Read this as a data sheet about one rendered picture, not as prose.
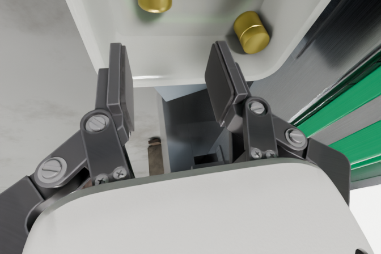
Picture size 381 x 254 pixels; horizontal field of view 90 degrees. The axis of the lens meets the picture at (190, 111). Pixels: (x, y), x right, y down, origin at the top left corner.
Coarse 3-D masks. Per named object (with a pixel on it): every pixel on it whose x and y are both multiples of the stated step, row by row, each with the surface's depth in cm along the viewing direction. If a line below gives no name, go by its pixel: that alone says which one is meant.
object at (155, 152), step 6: (150, 144) 286; (156, 144) 297; (150, 150) 304; (156, 150) 302; (150, 156) 299; (156, 156) 298; (162, 156) 296; (150, 162) 295; (156, 162) 293; (162, 162) 292; (150, 168) 290; (156, 168) 289; (162, 168) 287; (150, 174) 286; (156, 174) 285
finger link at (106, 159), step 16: (96, 112) 8; (80, 128) 7; (96, 128) 7; (112, 128) 7; (96, 144) 7; (112, 144) 7; (96, 160) 7; (112, 160) 7; (128, 160) 9; (96, 176) 6; (112, 176) 6; (128, 176) 6
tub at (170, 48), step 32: (96, 0) 17; (128, 0) 21; (192, 0) 22; (224, 0) 23; (256, 0) 24; (288, 0) 21; (320, 0) 17; (96, 32) 17; (128, 32) 25; (160, 32) 25; (192, 32) 26; (224, 32) 27; (288, 32) 21; (96, 64) 19; (160, 64) 24; (192, 64) 25; (256, 64) 26
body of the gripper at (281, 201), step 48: (96, 192) 6; (144, 192) 6; (192, 192) 6; (240, 192) 6; (288, 192) 6; (336, 192) 6; (48, 240) 5; (96, 240) 5; (144, 240) 5; (192, 240) 5; (240, 240) 5; (288, 240) 5; (336, 240) 5
